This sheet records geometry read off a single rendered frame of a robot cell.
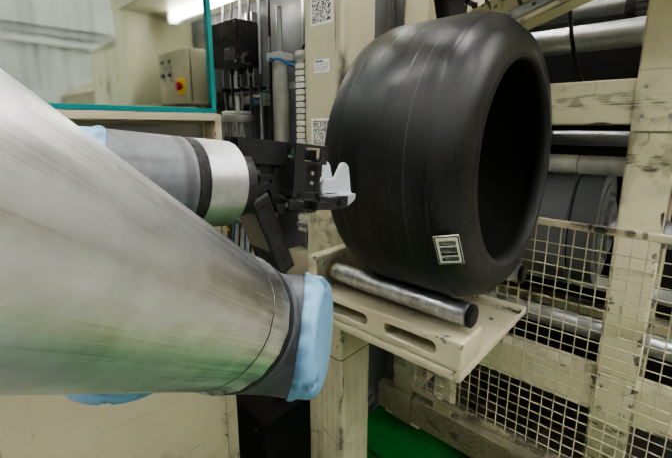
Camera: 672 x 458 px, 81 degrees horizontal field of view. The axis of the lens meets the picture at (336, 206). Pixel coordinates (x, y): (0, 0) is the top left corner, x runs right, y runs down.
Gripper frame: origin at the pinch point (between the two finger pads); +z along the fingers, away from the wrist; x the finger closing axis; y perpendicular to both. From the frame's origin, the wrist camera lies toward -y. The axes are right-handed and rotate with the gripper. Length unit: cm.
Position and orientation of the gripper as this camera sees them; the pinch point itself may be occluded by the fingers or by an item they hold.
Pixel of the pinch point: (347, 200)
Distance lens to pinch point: 57.5
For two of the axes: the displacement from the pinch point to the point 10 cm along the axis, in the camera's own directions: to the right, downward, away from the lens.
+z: 6.7, -0.3, 7.4
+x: -7.4, -1.3, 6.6
